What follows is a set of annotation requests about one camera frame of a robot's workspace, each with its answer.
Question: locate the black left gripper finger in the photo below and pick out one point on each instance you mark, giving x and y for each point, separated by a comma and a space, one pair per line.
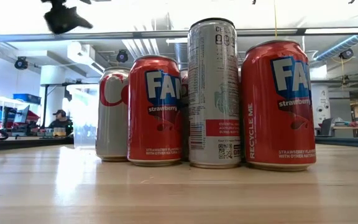
61, 20

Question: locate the person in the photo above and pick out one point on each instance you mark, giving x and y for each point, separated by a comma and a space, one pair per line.
61, 123

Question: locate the dark computer monitor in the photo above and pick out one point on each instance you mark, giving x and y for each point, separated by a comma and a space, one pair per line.
22, 115

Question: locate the clear plastic bin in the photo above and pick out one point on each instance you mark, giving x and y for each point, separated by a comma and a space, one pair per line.
82, 124

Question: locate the black ceiling camera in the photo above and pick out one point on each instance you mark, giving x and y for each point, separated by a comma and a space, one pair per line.
21, 63
346, 53
122, 56

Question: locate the silver Diet Coke can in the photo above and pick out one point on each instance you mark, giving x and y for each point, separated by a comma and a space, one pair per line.
184, 102
112, 124

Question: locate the blue storage crate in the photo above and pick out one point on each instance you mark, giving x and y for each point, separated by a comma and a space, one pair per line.
26, 99

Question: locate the red Fanta strawberry can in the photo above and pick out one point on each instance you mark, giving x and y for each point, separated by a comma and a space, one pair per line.
154, 124
275, 130

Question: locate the tall Celsius can black lid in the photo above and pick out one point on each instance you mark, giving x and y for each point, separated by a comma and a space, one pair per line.
213, 102

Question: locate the grey office chair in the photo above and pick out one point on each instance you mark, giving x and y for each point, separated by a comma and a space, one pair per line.
326, 127

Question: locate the ceiling air duct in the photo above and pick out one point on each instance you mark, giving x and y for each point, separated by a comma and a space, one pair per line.
343, 45

